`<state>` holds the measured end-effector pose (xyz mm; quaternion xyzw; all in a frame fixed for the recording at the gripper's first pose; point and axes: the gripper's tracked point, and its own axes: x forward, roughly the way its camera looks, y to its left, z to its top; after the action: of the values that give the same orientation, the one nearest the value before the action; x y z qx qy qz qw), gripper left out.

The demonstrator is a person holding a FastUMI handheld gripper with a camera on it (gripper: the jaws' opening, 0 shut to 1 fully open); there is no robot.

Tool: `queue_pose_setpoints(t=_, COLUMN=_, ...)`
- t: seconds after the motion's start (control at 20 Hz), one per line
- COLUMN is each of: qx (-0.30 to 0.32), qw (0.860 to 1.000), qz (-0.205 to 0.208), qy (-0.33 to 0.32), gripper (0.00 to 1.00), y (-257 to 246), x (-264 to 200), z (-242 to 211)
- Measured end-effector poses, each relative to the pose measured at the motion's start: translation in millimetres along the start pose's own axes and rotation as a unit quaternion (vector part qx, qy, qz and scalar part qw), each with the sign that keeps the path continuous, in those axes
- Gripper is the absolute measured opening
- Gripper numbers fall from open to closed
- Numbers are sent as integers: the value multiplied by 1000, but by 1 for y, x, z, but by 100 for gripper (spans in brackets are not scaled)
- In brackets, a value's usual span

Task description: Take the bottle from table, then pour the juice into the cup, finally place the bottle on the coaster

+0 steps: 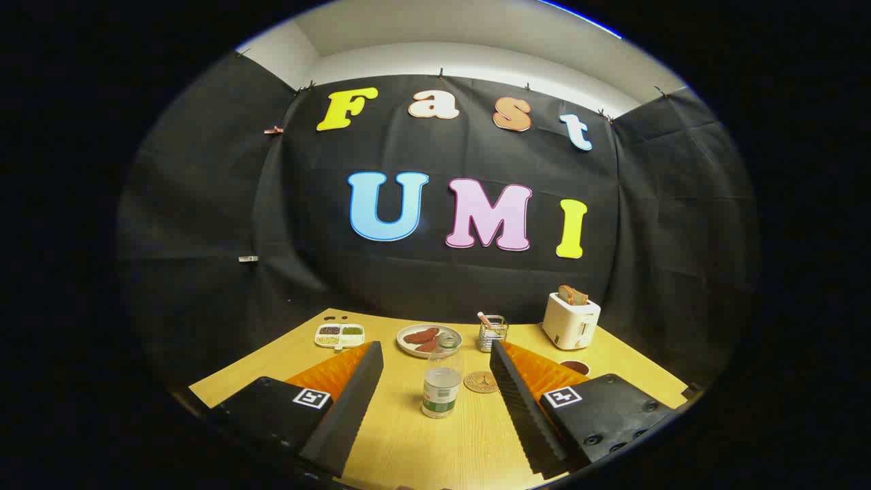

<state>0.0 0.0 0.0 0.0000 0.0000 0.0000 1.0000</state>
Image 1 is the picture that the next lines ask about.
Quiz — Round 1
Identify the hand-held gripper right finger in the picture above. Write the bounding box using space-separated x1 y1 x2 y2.
489 339 681 480

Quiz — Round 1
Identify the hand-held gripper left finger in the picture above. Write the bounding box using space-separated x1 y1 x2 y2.
208 340 385 480

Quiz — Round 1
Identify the clear plastic juice bottle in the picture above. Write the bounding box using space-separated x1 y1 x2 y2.
422 332 463 419

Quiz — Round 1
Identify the wooden table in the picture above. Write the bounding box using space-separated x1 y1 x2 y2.
189 308 689 490

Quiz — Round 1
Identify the white divided seed tray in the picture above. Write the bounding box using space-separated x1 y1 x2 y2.
314 323 365 352

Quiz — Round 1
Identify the round beige plate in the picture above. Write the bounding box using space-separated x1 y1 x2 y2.
396 324 463 359

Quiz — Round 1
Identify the white toaster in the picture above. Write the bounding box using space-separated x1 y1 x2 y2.
542 291 602 350

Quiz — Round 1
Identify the black backdrop cloth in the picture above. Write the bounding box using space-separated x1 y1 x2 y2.
116 51 759 382

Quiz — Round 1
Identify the metal wire basket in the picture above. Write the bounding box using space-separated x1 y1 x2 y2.
478 314 510 353

